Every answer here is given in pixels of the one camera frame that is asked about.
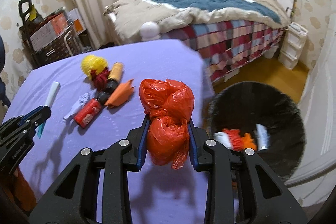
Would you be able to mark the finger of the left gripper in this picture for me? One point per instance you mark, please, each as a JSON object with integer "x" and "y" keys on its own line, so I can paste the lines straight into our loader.
{"x": 32, "y": 120}
{"x": 10, "y": 125}

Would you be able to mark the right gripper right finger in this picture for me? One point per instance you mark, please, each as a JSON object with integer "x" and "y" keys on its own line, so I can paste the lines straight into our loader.
{"x": 242, "y": 188}

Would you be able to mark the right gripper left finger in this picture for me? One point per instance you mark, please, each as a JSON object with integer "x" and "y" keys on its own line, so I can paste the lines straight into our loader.
{"x": 93, "y": 187}

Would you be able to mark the white teal tube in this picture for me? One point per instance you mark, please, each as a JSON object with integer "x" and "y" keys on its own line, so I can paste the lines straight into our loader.
{"x": 49, "y": 102}

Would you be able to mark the orange wrapper bag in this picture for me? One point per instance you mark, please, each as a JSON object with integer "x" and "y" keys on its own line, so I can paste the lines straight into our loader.
{"x": 248, "y": 142}

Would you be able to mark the red small bottle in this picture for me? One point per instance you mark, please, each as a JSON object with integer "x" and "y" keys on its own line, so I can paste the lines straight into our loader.
{"x": 91, "y": 109}

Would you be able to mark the orange-red foam net bundle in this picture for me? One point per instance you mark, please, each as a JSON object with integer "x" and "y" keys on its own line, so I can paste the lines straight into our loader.
{"x": 238, "y": 142}

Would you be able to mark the white camel milk powder sachet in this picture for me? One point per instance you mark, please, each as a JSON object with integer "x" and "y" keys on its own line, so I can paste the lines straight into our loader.
{"x": 262, "y": 137}

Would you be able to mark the lavender paper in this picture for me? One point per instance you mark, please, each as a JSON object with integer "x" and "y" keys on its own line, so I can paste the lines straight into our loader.
{"x": 77, "y": 106}

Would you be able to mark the white tissue ball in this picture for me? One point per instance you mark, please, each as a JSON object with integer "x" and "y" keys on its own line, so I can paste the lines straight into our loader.
{"x": 223, "y": 138}

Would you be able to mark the dark red ribbon flower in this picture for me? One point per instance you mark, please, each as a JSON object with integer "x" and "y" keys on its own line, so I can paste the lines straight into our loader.
{"x": 100, "y": 79}

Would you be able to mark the yellow foam net bundle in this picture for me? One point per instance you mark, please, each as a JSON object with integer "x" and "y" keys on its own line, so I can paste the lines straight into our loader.
{"x": 93, "y": 64}

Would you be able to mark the orange paper scrap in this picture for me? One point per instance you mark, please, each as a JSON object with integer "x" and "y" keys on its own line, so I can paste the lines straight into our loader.
{"x": 122, "y": 93}

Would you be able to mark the gold small bottle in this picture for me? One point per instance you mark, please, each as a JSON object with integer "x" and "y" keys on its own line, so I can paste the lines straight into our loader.
{"x": 114, "y": 77}

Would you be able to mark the red plastic bag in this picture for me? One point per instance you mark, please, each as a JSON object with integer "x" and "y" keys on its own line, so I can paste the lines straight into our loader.
{"x": 169, "y": 105}

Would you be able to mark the black trash bin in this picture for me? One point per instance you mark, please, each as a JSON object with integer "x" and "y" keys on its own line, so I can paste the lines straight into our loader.
{"x": 270, "y": 116}

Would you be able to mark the white wardrobe door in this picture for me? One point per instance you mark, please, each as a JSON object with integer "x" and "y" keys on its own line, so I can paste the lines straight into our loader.
{"x": 314, "y": 179}

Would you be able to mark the purple table cloth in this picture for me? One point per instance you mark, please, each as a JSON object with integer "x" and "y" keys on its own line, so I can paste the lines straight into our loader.
{"x": 160, "y": 60}

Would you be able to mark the cardboard box with labels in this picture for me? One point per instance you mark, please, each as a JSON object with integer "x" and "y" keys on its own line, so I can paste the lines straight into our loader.
{"x": 48, "y": 32}

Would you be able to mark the orange white small box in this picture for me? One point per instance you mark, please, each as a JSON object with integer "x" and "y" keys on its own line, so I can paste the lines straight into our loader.
{"x": 75, "y": 17}

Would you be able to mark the black hand trolley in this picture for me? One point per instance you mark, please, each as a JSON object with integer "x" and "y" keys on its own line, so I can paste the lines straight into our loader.
{"x": 23, "y": 15}

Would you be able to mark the plaid bed sheet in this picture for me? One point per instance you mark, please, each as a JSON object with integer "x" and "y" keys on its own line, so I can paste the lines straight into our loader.
{"x": 227, "y": 46}

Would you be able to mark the white plastic drawer unit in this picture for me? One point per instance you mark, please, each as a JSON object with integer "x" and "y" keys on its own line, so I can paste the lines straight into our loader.
{"x": 293, "y": 44}

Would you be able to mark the blue beige duvet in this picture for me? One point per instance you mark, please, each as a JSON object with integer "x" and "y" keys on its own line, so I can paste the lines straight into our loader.
{"x": 127, "y": 16}

